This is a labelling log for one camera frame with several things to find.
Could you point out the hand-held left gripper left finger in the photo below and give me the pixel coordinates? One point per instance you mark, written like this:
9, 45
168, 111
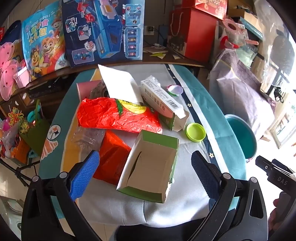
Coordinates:
85, 173

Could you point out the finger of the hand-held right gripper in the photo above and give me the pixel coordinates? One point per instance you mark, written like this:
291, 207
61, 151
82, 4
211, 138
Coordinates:
262, 163

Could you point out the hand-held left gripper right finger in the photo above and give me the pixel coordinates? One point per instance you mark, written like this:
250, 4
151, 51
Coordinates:
204, 176

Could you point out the teal plastic bin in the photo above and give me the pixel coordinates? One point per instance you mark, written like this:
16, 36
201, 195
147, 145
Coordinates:
242, 136

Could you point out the clear plastic bag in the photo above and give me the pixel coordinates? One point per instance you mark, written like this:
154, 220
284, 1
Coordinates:
85, 139

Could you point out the red crinkled plastic bag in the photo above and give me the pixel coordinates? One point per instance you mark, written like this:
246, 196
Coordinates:
129, 120

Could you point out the pink paper cup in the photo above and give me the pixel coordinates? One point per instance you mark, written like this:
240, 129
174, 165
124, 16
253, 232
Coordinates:
84, 89

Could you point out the person's right hand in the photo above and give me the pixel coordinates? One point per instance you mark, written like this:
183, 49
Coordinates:
274, 217

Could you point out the glossy red paper packet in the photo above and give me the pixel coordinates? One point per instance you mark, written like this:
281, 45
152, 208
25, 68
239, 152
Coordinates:
111, 160

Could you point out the green round lid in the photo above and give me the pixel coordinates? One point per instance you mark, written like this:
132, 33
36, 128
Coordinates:
196, 132

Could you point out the green open cardboard box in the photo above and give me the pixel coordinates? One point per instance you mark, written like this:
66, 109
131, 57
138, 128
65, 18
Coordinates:
148, 166

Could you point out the green felt bag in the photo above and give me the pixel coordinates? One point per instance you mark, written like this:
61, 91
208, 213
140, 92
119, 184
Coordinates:
34, 134

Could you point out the black metal stand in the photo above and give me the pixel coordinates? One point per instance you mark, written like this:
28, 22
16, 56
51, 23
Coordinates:
20, 171

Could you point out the purple cloth cover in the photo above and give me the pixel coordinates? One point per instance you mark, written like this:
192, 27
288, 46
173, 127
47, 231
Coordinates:
240, 92

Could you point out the pile of colourful toys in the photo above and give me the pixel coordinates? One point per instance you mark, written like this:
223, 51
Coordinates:
13, 129

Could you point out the white medicine box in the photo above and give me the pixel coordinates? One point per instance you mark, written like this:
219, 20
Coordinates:
159, 97

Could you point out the dark wooden desk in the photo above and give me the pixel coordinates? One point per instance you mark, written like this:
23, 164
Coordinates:
44, 90

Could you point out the white paper sheet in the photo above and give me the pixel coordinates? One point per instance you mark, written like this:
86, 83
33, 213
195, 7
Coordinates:
118, 83

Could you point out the brown cardboard box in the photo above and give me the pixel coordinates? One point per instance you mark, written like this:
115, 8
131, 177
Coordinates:
203, 74

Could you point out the small pink box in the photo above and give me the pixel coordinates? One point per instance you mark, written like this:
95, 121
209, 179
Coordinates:
22, 77

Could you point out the yellow paper scrap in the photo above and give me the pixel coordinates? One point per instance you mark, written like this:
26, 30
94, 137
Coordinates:
159, 55

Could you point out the pink butterfly wings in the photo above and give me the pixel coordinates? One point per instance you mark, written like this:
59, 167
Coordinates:
9, 69

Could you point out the cartoon printed snack bag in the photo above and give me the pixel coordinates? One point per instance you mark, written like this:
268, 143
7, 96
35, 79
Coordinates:
44, 46

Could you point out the clear bag of pink toys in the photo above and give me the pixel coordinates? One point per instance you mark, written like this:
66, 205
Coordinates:
233, 32

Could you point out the large blue toy box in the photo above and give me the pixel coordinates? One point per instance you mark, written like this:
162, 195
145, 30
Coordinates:
104, 34

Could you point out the red gift bag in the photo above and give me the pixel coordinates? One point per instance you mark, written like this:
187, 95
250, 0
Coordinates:
196, 34

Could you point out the stack of cardboard boxes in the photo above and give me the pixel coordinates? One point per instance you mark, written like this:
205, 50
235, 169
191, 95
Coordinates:
249, 20

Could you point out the dark blue bag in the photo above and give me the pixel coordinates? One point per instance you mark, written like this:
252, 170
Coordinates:
11, 32

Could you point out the red printed gift box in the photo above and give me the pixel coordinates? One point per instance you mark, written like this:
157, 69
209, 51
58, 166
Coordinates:
212, 9

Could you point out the white window frame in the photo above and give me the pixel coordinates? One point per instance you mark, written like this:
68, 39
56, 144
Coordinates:
283, 139

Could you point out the white wall socket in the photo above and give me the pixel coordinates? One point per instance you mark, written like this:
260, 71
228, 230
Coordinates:
149, 30

